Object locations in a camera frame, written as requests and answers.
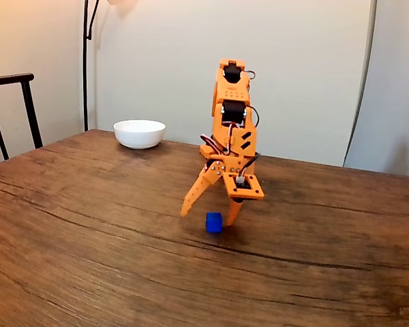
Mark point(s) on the black floor lamp pole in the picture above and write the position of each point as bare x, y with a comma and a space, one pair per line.
85, 85

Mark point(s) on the white bowl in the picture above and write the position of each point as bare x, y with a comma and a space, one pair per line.
139, 136

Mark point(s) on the grey curved trim strip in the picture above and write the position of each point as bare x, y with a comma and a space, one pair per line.
347, 151

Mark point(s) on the black chair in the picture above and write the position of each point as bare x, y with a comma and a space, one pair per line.
7, 79

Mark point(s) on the orange square camera mount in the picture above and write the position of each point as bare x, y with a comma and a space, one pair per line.
255, 190

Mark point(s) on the pale lamp shade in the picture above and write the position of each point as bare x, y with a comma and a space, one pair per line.
122, 1

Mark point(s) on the blue cube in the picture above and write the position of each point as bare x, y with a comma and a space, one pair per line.
213, 224

